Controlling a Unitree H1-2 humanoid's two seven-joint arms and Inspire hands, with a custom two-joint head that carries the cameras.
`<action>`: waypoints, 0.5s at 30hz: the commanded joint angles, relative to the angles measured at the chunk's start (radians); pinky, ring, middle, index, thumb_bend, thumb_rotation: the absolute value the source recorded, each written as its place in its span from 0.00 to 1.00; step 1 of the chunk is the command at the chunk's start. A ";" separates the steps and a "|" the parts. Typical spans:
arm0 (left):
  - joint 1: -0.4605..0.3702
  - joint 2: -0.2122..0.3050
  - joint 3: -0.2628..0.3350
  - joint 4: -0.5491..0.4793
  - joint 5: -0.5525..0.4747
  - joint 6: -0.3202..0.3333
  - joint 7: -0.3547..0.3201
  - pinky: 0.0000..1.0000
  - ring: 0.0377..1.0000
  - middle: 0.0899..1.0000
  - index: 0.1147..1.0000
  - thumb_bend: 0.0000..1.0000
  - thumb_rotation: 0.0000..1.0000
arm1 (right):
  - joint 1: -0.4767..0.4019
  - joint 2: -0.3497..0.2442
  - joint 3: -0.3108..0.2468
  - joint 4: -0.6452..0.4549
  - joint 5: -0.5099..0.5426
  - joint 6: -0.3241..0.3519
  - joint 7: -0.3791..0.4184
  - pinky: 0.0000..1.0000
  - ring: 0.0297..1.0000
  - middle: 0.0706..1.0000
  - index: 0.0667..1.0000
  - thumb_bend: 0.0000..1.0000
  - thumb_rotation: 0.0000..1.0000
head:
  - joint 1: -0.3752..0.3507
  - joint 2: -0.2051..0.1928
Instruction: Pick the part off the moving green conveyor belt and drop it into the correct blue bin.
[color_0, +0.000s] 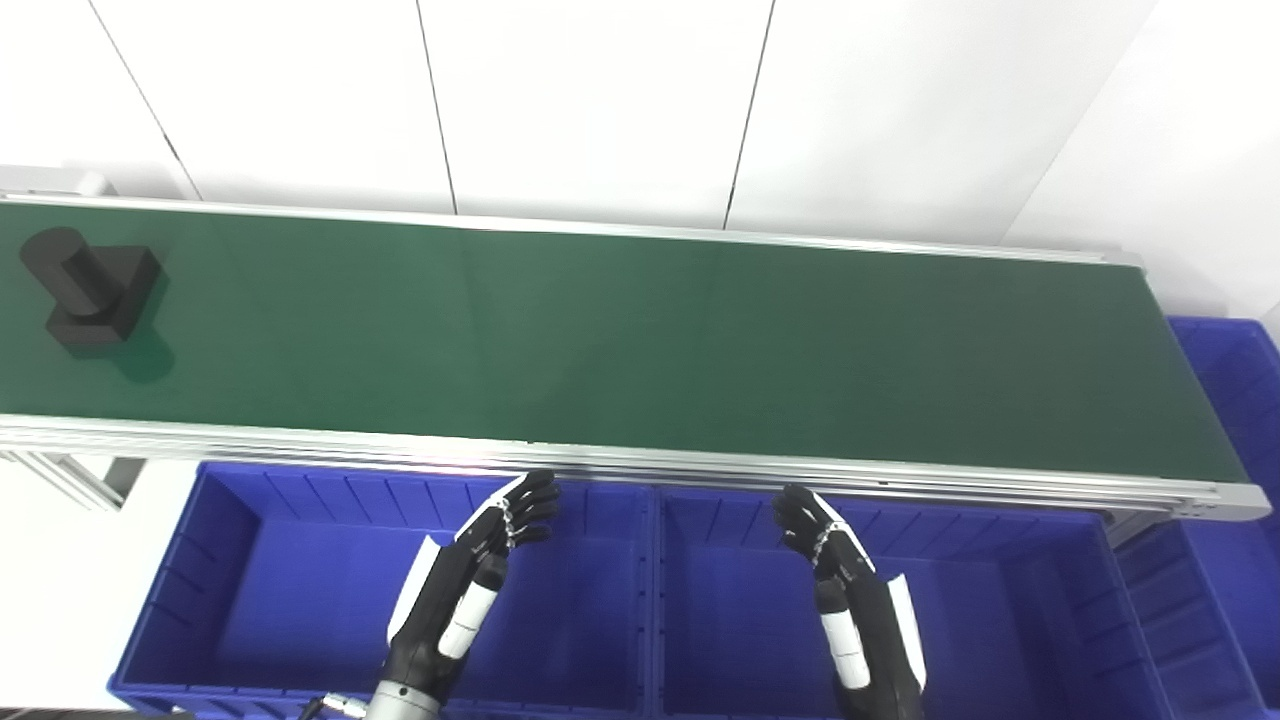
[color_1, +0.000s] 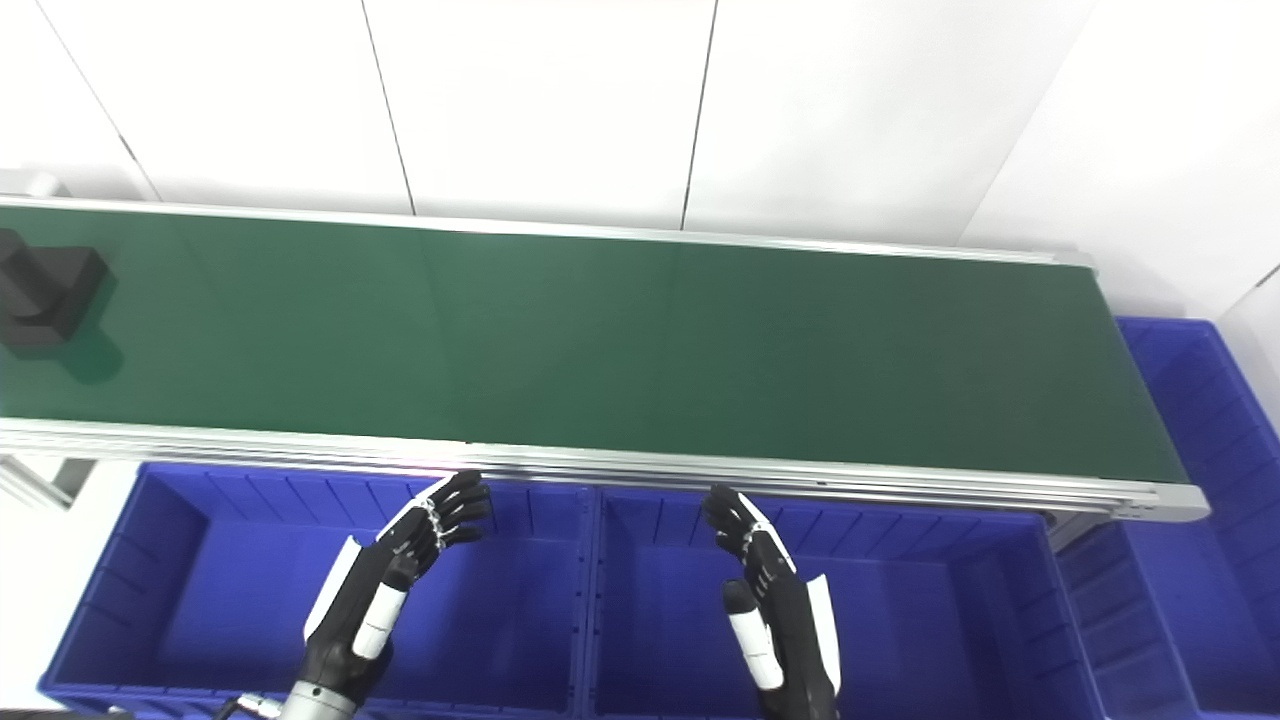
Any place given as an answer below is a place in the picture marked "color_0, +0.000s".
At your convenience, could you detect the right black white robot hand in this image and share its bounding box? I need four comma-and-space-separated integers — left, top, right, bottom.
772, 484, 929, 720

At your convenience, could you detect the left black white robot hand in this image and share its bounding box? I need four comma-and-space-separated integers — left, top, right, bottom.
385, 468, 561, 703

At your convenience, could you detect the black cylinder block part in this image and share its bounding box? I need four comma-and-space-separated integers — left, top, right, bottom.
20, 226, 164, 359

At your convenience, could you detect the blue plastic bin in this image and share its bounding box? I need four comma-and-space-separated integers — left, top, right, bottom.
1115, 317, 1280, 720
650, 485, 1176, 720
107, 460, 656, 720

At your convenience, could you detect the green conveyor belt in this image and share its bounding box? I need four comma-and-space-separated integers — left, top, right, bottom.
0, 165, 1273, 523
0, 203, 1249, 483

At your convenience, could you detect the aluminium conveyor support leg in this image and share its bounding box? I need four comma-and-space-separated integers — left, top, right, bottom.
1105, 510, 1166, 546
0, 450, 146, 511

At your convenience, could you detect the grey conveyor motor box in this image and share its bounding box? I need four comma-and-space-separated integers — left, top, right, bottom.
0, 165, 119, 199

